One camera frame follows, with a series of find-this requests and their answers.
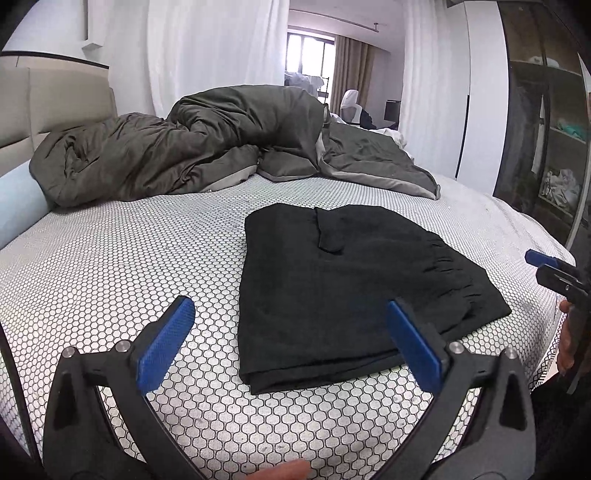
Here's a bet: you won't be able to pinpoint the black pants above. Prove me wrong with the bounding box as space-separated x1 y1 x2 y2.
238 204 510 394

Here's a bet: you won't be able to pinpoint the person's right hand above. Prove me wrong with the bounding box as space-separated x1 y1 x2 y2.
557 300 576 375

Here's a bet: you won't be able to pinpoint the person's left hand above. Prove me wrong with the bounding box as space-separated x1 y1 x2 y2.
246 459 311 480

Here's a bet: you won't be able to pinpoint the dark glass wardrobe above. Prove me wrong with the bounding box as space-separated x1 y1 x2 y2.
494 1 589 248

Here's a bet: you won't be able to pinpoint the white patterned mattress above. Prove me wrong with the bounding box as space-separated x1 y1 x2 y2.
1 176 571 479

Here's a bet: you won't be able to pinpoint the black monitor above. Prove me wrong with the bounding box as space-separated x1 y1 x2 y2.
384 100 402 129

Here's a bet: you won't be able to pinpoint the white chair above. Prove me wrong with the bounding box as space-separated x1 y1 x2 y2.
339 89 363 126

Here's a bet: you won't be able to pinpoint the light blue pillow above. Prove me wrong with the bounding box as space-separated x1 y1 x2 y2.
0 161 55 249

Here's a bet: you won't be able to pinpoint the brown curtain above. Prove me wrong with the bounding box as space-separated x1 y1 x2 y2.
329 36 377 113

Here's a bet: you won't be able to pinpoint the dark grey duvet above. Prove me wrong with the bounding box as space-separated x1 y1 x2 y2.
29 85 440 208

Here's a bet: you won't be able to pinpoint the beige padded headboard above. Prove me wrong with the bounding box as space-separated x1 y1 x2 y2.
1 51 117 175

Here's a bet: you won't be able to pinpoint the white sheer curtain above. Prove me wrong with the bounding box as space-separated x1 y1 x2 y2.
146 1 290 117

